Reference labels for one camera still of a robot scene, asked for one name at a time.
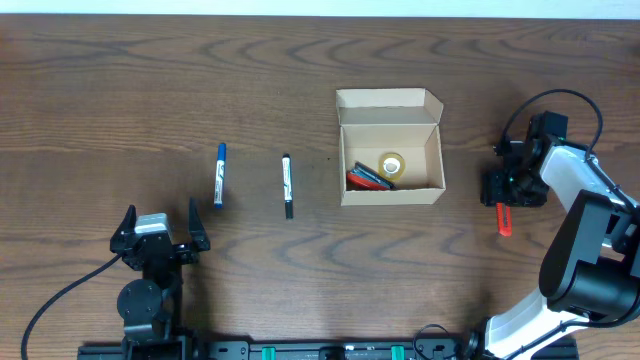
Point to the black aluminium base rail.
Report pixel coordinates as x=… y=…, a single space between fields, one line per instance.
x=430 y=348

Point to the open cardboard box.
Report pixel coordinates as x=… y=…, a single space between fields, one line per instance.
x=406 y=121

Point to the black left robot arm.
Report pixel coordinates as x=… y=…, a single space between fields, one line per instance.
x=151 y=305

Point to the red utility knife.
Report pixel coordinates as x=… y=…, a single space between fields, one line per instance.
x=504 y=221

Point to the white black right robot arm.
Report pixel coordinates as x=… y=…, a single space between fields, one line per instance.
x=589 y=277

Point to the red black stapler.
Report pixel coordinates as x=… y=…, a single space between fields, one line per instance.
x=365 y=178

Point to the blue whiteboard marker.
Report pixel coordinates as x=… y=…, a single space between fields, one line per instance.
x=218 y=198

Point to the black whiteboard marker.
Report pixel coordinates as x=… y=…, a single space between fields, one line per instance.
x=287 y=186

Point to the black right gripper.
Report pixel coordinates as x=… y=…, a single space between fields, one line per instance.
x=488 y=194

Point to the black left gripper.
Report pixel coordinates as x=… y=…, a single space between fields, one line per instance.
x=199 y=238

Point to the yellow clear tape roll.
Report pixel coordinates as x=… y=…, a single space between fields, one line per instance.
x=391 y=166

